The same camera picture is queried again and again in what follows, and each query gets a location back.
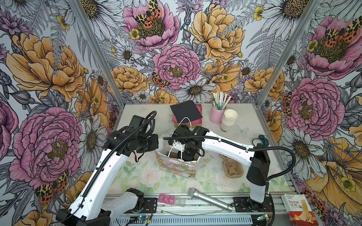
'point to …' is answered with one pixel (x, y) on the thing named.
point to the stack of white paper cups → (228, 119)
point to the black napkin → (186, 111)
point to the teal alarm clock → (262, 139)
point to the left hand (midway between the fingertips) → (156, 149)
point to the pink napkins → (197, 121)
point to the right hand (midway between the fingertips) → (188, 158)
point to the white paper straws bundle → (219, 101)
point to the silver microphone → (194, 193)
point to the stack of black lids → (185, 125)
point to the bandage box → (299, 210)
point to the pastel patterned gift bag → (172, 161)
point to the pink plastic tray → (173, 200)
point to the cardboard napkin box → (193, 125)
